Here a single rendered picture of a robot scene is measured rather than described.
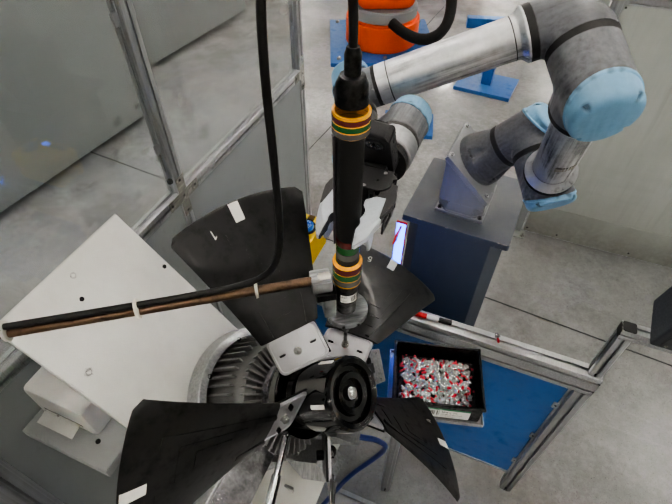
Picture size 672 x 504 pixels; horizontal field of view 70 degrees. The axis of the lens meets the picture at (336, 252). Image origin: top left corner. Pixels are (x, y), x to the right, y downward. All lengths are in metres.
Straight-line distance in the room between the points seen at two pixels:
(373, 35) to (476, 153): 3.26
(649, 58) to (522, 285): 1.14
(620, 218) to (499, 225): 1.50
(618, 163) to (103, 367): 2.35
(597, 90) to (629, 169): 1.85
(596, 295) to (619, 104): 1.99
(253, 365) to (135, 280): 0.26
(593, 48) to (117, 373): 0.91
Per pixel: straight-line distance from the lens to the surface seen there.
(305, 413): 0.80
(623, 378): 2.54
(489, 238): 1.37
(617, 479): 2.29
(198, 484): 0.73
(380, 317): 0.92
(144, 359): 0.90
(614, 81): 0.85
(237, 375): 0.88
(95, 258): 0.89
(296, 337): 0.79
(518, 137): 1.28
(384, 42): 4.53
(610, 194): 2.77
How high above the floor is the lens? 1.93
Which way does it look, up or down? 47 degrees down
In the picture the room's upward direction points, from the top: straight up
